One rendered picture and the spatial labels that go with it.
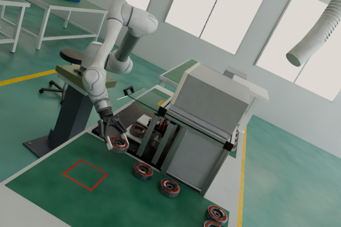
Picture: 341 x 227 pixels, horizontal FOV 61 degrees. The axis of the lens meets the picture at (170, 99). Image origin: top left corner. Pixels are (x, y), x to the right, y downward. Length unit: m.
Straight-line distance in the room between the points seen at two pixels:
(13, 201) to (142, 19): 1.23
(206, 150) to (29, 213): 0.88
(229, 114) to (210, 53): 4.89
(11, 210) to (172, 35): 5.71
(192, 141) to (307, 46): 1.55
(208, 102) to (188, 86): 0.14
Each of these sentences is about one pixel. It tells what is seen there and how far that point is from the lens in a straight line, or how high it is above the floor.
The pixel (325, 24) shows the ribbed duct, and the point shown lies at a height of 1.94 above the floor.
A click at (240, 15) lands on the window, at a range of 6.36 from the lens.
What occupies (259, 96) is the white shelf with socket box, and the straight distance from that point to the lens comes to 2.55.
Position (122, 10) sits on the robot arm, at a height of 1.44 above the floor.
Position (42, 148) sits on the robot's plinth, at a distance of 2.82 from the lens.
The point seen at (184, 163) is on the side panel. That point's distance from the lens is 1.65.
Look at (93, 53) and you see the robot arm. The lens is 2.36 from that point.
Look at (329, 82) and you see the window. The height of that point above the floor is 1.31.
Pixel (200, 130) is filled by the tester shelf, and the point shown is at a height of 1.10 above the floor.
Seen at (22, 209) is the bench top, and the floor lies 0.75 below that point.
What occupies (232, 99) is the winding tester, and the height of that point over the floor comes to 1.30.
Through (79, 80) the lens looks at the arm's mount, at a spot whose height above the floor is 0.79.
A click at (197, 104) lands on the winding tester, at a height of 1.19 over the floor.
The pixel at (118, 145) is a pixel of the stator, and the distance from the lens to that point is 1.58.
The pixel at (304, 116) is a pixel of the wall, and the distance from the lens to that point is 6.74.
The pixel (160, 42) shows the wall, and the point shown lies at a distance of 6.67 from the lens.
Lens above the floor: 1.68
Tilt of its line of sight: 19 degrees down
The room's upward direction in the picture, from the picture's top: 25 degrees clockwise
